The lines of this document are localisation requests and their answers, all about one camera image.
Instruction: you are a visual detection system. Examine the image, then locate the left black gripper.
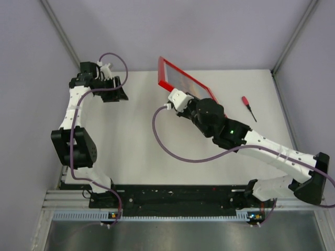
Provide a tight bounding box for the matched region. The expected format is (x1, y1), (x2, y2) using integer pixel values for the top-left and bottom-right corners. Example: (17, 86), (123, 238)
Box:
(94, 76), (128, 102)

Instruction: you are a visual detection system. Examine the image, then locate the red picture frame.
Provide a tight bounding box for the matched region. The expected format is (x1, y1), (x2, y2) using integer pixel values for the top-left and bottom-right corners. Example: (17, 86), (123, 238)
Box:
(158, 56), (227, 121)

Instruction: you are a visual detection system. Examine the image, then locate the red handled screwdriver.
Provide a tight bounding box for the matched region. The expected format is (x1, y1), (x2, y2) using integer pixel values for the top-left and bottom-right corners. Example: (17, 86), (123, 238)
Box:
(241, 96), (257, 122)

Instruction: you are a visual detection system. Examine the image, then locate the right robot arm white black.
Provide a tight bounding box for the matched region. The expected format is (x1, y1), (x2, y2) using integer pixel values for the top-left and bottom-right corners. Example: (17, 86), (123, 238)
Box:
(170, 95), (329, 207)

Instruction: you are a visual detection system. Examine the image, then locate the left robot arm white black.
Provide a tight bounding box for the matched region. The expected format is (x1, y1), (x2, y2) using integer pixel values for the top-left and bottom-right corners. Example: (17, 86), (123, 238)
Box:
(51, 61), (128, 208)

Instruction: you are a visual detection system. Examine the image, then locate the sunset photo print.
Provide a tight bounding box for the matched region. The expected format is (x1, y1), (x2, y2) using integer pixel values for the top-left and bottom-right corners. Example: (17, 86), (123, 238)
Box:
(165, 64), (211, 99)

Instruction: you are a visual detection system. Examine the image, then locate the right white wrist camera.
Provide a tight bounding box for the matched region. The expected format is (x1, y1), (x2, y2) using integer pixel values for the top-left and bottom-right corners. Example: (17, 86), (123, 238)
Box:
(165, 88), (194, 112)

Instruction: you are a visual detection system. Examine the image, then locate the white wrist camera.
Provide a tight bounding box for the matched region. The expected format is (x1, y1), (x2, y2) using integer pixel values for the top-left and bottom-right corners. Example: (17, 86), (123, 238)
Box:
(97, 61), (113, 81)
(165, 88), (194, 112)

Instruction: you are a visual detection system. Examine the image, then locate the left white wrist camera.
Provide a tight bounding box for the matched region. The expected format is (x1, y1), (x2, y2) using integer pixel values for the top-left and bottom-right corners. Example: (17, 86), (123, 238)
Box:
(97, 61), (113, 81)

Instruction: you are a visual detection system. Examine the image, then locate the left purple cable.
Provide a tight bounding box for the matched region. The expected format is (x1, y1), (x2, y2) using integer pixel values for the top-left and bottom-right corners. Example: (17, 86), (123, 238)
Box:
(68, 53), (129, 227)

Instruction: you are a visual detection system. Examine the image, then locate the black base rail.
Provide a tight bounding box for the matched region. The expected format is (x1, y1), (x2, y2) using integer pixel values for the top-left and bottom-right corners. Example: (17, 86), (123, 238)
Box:
(59, 184), (275, 216)

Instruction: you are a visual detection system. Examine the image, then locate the left corner aluminium post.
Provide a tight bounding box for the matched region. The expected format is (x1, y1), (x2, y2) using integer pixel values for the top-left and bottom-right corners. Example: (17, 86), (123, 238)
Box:
(38, 0), (81, 71)

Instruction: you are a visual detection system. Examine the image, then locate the corner aluminium post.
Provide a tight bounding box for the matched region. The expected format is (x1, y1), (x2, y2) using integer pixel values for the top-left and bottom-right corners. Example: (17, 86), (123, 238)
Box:
(271, 0), (320, 77)
(38, 0), (81, 71)

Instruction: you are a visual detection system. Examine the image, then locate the grey slotted cable duct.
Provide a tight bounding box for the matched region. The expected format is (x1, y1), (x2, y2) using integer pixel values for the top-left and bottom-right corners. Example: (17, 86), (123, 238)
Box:
(52, 210), (264, 224)

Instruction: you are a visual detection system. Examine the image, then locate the right corner aluminium post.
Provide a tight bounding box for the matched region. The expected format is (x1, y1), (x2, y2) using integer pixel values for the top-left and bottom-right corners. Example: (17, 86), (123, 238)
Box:
(271, 0), (320, 77)

